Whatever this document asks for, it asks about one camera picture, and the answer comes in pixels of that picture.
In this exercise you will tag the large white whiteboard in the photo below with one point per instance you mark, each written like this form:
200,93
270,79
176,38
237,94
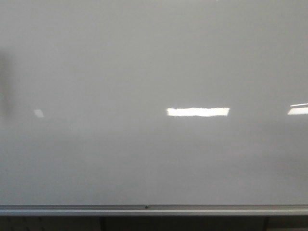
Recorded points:
175,102

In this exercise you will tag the aluminium whiteboard tray rail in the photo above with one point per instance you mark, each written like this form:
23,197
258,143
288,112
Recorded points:
153,210

